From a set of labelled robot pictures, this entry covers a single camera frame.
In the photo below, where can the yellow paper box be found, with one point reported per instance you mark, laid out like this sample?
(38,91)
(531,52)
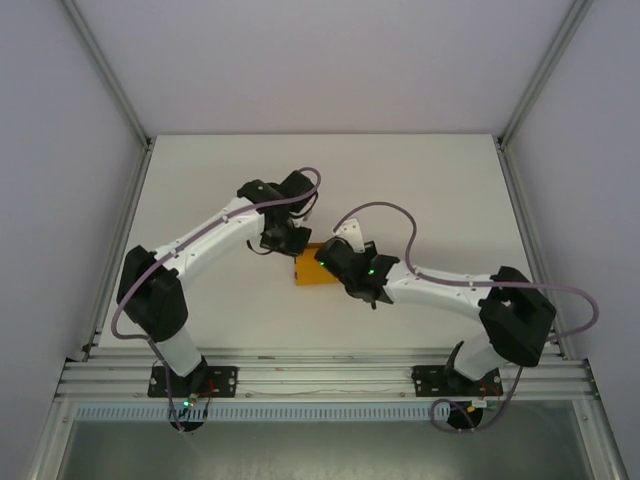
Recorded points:
(310,272)

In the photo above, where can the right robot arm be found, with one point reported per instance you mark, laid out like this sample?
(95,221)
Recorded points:
(440,292)

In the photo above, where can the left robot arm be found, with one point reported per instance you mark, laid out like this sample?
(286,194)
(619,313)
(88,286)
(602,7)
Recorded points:
(210,240)

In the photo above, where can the grey metal panel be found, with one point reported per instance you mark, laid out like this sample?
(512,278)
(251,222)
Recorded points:
(325,455)

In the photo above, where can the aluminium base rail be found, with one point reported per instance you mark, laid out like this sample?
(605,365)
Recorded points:
(325,372)

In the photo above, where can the aluminium side rail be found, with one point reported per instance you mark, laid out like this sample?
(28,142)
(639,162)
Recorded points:
(122,225)
(522,210)

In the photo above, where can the aluminium frame post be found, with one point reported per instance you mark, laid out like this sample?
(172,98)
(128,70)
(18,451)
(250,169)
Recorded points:
(107,75)
(542,75)

